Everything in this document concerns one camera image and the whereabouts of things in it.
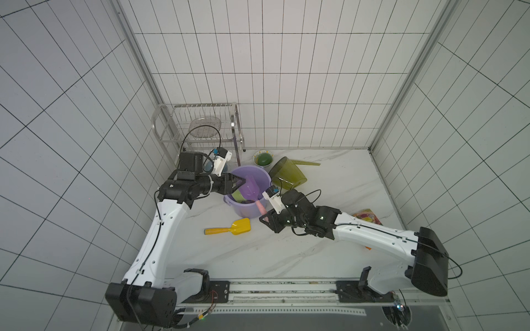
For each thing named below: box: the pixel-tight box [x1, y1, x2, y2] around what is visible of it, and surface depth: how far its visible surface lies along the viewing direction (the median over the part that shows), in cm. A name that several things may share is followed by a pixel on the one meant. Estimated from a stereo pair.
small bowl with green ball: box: [252, 149, 274, 168], surface depth 112 cm
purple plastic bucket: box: [223, 165, 272, 219], surface depth 74 cm
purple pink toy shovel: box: [239, 175, 269, 223], surface depth 74 cm
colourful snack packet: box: [351, 208, 384, 226], surface depth 92 cm
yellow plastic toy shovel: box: [204, 217, 252, 236], surface depth 90 cm
